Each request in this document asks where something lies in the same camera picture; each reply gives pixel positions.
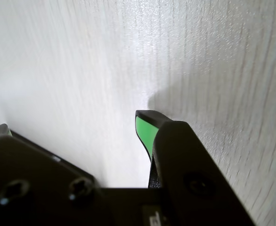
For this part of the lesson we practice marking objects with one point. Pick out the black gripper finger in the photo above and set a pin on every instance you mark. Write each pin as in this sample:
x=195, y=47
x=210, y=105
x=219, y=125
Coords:
x=29, y=183
x=187, y=164

